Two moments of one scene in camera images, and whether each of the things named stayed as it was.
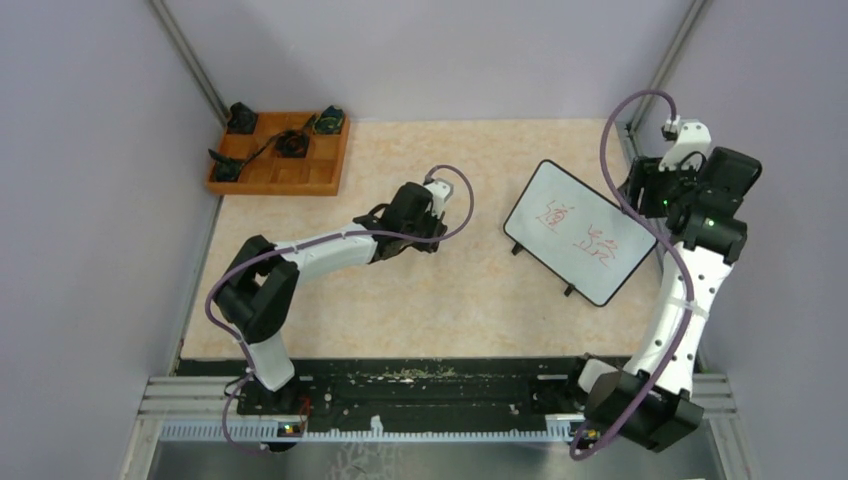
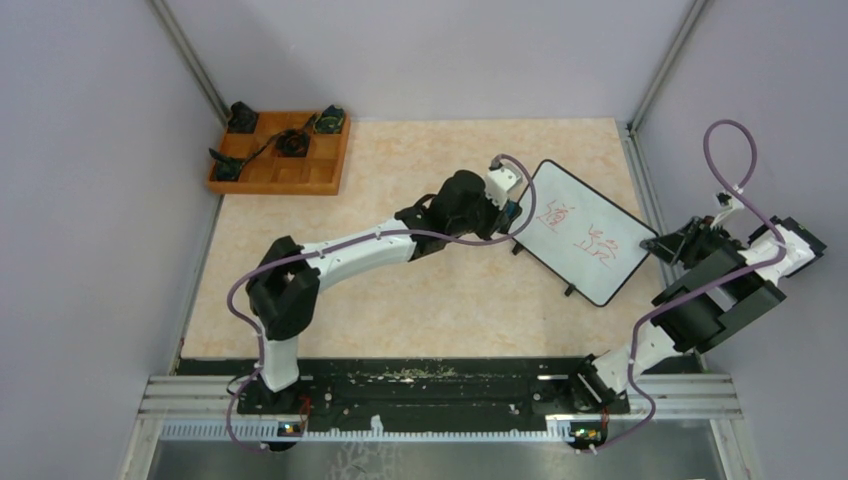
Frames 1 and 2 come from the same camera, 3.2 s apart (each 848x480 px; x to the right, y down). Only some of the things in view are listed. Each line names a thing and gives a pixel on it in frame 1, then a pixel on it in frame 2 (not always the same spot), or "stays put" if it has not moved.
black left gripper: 435,225 → 497,219
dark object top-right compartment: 329,122 stays put
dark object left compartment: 227,169 stays put
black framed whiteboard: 591,242 stays put
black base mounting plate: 417,391 stays put
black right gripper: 644,173 → 691,237
